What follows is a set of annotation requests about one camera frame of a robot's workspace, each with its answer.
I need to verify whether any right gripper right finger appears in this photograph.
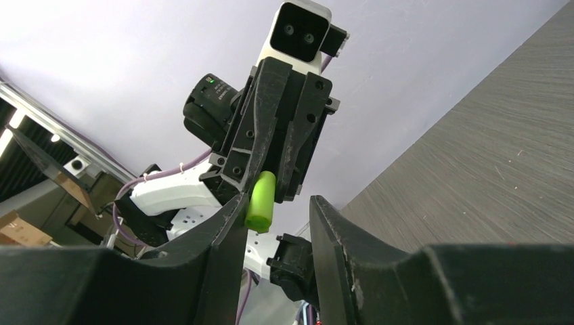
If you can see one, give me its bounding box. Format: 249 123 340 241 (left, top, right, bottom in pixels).
309 196 573 324

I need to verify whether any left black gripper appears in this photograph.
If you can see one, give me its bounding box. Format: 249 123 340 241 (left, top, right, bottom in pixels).
198 58 338 203

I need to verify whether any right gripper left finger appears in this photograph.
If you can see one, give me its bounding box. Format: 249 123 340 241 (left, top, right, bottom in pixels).
1 194 249 324

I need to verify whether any green pen cap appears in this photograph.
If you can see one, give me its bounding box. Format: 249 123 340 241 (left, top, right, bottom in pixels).
244 171 276 234

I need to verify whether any cardboard box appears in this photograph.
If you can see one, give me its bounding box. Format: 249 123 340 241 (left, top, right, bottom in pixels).
1 211 52 247

